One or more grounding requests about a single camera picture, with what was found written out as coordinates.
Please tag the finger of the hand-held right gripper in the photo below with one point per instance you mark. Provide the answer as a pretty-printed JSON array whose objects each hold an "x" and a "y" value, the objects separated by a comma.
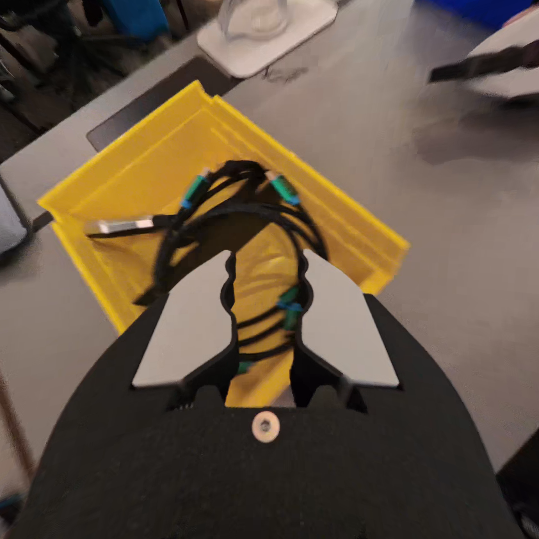
[
  {"x": 513, "y": 86},
  {"x": 505, "y": 46}
]

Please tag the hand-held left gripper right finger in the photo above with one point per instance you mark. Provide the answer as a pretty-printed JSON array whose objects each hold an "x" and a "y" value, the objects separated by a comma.
[{"x": 349, "y": 332}]

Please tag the yellow plastic bin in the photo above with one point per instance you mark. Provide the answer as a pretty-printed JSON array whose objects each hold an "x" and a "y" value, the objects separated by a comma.
[{"x": 147, "y": 168}]

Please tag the blue plastic bin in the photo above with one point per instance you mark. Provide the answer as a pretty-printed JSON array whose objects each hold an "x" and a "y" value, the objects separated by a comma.
[{"x": 463, "y": 10}]

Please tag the person's black trousers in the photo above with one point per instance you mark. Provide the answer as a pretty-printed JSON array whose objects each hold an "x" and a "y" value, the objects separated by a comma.
[{"x": 522, "y": 484}]

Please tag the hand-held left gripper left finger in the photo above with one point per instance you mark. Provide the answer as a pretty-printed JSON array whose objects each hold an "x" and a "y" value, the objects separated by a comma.
[{"x": 181, "y": 332}]

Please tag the black and silver switch box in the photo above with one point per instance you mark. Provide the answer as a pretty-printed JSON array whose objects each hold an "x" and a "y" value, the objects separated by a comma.
[{"x": 122, "y": 225}]

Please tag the blue plastic container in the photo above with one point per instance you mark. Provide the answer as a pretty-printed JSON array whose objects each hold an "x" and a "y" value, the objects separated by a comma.
[{"x": 134, "y": 17}]

